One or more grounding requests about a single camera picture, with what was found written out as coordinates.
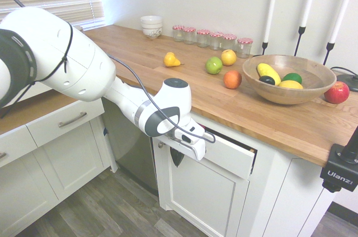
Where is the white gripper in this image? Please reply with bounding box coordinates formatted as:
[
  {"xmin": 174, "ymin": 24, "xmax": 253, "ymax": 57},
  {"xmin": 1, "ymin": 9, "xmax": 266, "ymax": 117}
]
[{"xmin": 167, "ymin": 120, "xmax": 210, "ymax": 169}]

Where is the white drawer with wooden inside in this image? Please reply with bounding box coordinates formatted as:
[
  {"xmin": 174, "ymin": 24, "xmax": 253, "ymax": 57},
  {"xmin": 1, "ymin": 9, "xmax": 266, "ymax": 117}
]
[{"xmin": 199, "ymin": 128, "xmax": 258, "ymax": 180}]

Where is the stainless steel dishwasher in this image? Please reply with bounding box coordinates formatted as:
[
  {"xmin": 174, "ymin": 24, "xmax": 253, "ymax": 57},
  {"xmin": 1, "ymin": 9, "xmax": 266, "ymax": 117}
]
[{"xmin": 101, "ymin": 98, "xmax": 161, "ymax": 197}]

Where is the orange red peach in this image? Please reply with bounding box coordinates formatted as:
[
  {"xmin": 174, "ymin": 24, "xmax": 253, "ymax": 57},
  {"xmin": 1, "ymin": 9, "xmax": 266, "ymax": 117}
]
[{"xmin": 223, "ymin": 69, "xmax": 243, "ymax": 90}]

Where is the green apple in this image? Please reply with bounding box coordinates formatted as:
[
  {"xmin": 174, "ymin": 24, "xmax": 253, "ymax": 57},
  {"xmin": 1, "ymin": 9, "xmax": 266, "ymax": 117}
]
[{"xmin": 205, "ymin": 56, "xmax": 224, "ymax": 75}]

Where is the yellow pear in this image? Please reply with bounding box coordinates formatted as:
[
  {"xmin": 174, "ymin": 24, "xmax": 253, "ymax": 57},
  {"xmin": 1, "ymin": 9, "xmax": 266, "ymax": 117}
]
[{"xmin": 163, "ymin": 51, "xmax": 186, "ymax": 68}]

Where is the yellow apple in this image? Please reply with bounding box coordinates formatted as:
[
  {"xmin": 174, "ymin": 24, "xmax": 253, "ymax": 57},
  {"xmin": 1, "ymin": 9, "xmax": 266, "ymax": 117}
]
[{"xmin": 220, "ymin": 49, "xmax": 238, "ymax": 67}]

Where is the black avocado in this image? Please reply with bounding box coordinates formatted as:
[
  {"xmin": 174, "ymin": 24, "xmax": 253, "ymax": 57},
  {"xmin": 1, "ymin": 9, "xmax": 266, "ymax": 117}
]
[{"xmin": 258, "ymin": 75, "xmax": 276, "ymax": 86}]

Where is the banana in bowl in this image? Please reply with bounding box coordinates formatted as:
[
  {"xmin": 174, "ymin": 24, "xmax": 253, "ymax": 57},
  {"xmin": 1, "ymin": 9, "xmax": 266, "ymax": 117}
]
[{"xmin": 256, "ymin": 63, "xmax": 282, "ymax": 87}]

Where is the large wooden bowl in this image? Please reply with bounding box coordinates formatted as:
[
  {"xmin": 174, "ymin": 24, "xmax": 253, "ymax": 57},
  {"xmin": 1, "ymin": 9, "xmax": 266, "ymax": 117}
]
[{"xmin": 242, "ymin": 54, "xmax": 338, "ymax": 106}]

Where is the glass jar with checkered lid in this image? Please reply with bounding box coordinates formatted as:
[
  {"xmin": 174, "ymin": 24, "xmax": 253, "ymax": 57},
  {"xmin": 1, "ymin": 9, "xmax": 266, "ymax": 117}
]
[
  {"xmin": 172, "ymin": 25, "xmax": 185, "ymax": 43},
  {"xmin": 237, "ymin": 37, "xmax": 254, "ymax": 59},
  {"xmin": 222, "ymin": 33, "xmax": 238, "ymax": 53},
  {"xmin": 183, "ymin": 26, "xmax": 197, "ymax": 45},
  {"xmin": 196, "ymin": 29, "xmax": 211, "ymax": 48},
  {"xmin": 209, "ymin": 31, "xmax": 224, "ymax": 51}
]

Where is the yellow lemon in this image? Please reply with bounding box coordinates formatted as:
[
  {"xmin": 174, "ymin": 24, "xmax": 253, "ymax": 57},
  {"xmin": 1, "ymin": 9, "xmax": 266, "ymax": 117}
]
[{"xmin": 277, "ymin": 79, "xmax": 304, "ymax": 90}]

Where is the green lime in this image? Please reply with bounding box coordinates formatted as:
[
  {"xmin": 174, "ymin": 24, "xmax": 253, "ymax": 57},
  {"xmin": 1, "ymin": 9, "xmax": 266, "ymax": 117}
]
[{"xmin": 281, "ymin": 72, "xmax": 303, "ymax": 85}]

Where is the white bowl with dark pattern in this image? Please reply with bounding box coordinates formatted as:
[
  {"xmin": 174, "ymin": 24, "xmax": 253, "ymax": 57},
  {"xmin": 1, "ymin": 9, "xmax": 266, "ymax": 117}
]
[{"xmin": 141, "ymin": 23, "xmax": 163, "ymax": 39}]

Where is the plain white bowl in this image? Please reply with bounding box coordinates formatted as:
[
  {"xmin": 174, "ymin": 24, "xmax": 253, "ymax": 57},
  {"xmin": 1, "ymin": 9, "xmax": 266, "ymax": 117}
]
[{"xmin": 140, "ymin": 15, "xmax": 164, "ymax": 29}]

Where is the black Ulanzi clamp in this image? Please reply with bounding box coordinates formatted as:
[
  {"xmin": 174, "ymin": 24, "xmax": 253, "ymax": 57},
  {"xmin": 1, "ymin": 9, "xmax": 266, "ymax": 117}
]
[{"xmin": 319, "ymin": 143, "xmax": 358, "ymax": 193}]

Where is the red apple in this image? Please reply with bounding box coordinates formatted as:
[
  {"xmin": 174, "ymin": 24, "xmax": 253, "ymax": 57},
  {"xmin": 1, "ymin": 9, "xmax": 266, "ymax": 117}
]
[{"xmin": 323, "ymin": 80, "xmax": 351, "ymax": 105}]

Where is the white side cabinet with drawers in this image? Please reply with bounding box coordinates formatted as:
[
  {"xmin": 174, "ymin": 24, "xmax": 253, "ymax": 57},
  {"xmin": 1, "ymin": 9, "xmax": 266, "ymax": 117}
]
[{"xmin": 0, "ymin": 88, "xmax": 119, "ymax": 237}]

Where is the grey braided cable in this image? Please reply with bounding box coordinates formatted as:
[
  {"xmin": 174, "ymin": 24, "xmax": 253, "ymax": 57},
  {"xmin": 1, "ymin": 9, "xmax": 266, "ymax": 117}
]
[{"xmin": 0, "ymin": 0, "xmax": 216, "ymax": 144}]

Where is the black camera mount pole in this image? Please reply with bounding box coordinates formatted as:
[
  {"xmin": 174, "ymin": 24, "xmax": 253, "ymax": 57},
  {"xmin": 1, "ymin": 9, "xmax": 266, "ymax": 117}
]
[{"xmin": 336, "ymin": 125, "xmax": 358, "ymax": 165}]

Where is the black round base with cord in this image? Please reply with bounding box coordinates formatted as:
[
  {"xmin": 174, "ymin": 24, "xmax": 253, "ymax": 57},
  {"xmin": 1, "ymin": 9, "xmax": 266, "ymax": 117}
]
[{"xmin": 330, "ymin": 66, "xmax": 358, "ymax": 93}]

